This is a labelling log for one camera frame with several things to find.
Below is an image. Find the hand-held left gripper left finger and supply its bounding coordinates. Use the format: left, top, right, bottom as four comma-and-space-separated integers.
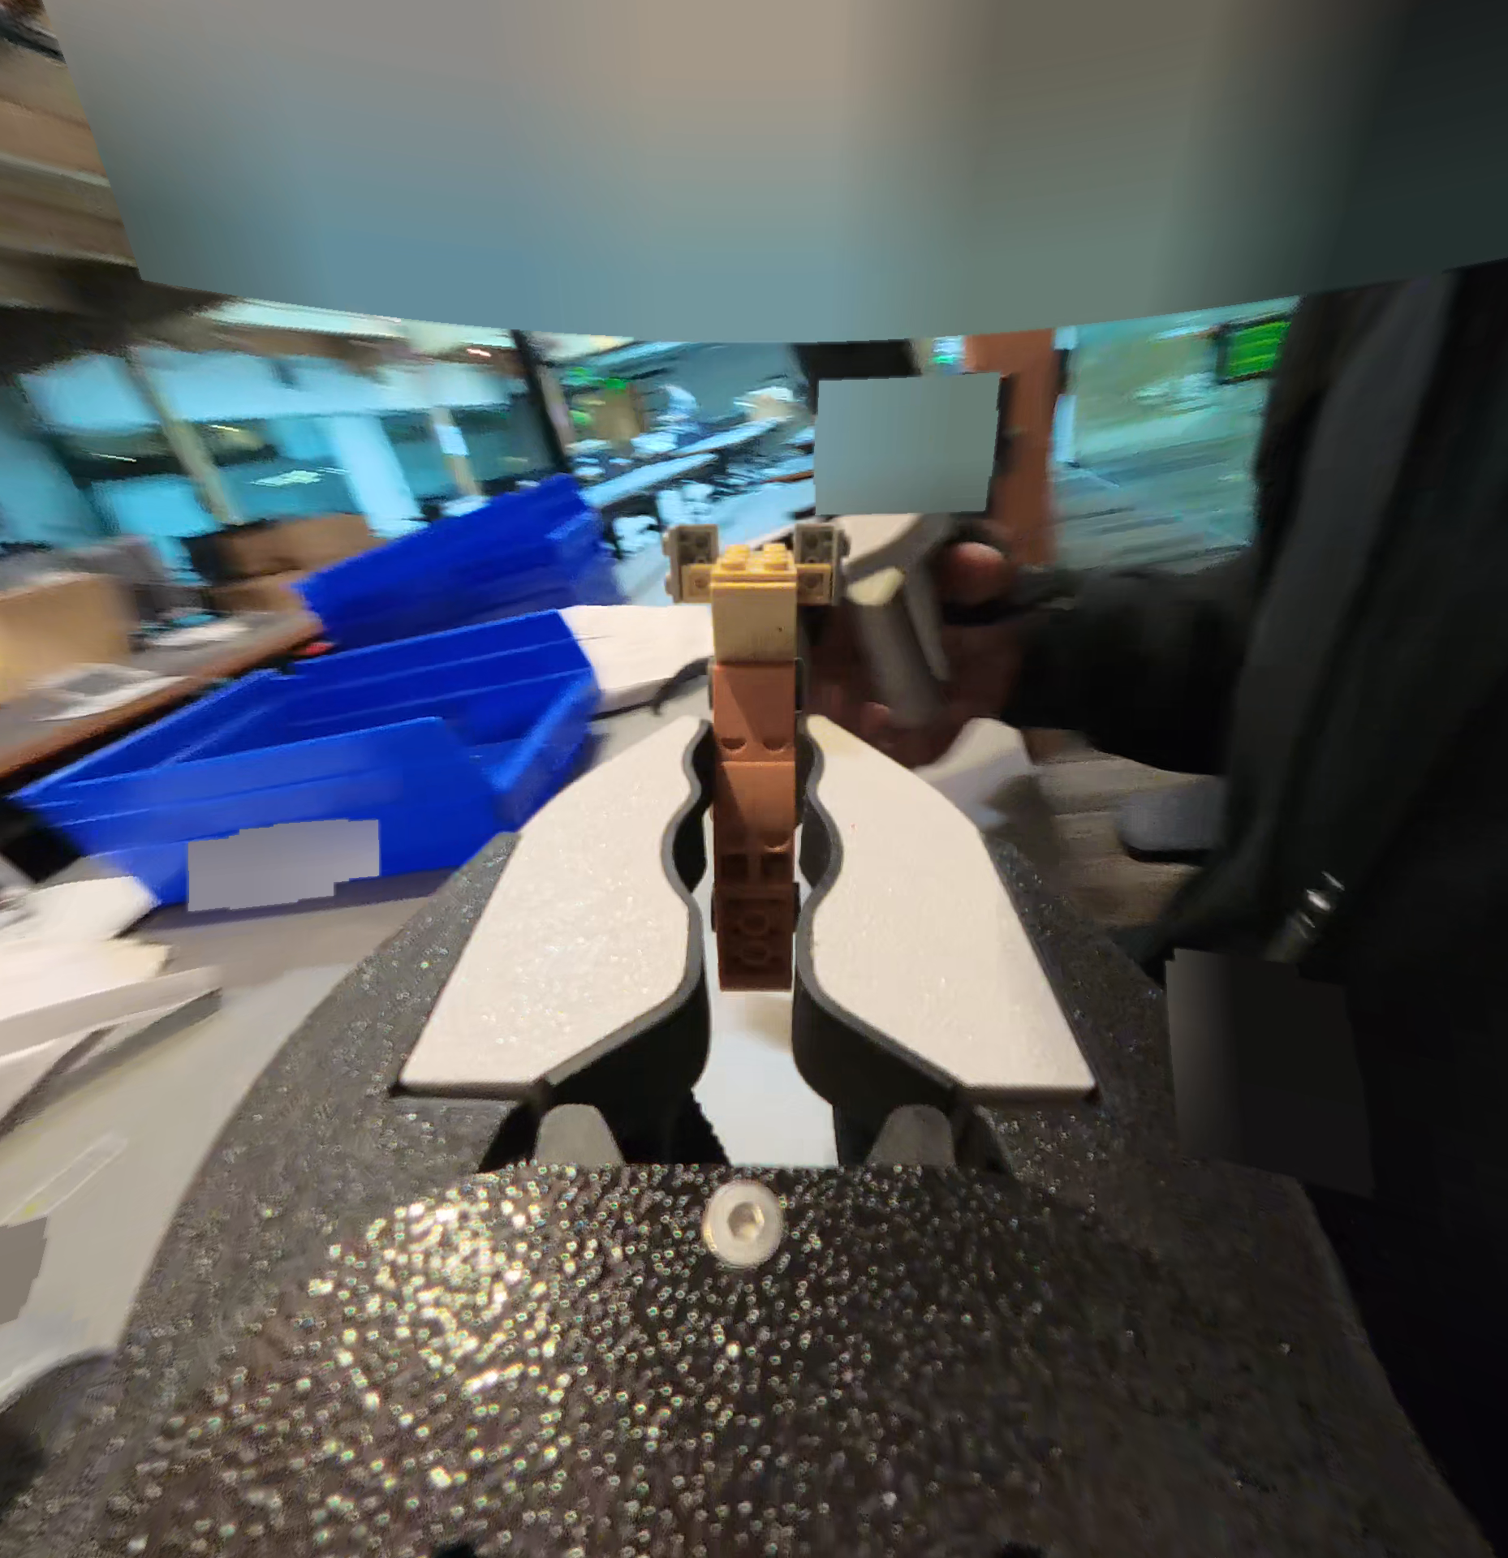
396, 718, 717, 1100

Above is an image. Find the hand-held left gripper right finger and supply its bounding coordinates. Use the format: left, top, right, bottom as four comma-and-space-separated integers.
792, 718, 1102, 1100

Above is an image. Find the brown tan brick model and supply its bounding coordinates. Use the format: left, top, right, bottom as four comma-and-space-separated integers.
663, 521, 854, 996

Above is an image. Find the blue plastic bin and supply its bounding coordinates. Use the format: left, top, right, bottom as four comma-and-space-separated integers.
12, 610, 605, 910

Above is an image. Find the stack of blue bins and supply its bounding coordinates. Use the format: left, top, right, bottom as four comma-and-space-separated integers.
295, 473, 625, 655

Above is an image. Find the wooden table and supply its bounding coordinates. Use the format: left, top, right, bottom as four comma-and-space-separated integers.
0, 610, 325, 793

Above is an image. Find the brown cardboard box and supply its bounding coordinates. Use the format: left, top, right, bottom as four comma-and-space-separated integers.
0, 572, 138, 714
191, 513, 380, 618

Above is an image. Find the wooden post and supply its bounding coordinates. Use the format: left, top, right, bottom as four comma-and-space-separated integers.
963, 329, 1063, 577

